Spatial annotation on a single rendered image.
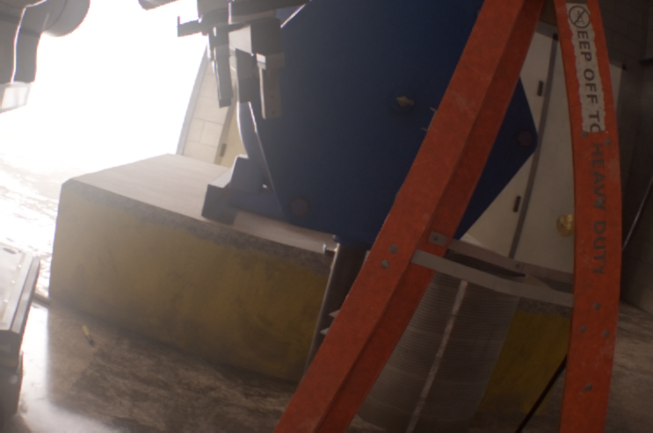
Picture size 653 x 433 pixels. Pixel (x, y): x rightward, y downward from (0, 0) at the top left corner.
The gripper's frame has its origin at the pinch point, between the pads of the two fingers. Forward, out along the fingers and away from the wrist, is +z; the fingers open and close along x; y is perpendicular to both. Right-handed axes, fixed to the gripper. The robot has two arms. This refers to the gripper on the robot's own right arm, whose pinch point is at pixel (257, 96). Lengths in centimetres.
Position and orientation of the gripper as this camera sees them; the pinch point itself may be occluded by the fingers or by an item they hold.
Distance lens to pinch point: 144.3
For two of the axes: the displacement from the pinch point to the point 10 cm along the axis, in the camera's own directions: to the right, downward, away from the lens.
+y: -9.2, 1.9, -3.5
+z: 0.8, 9.5, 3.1
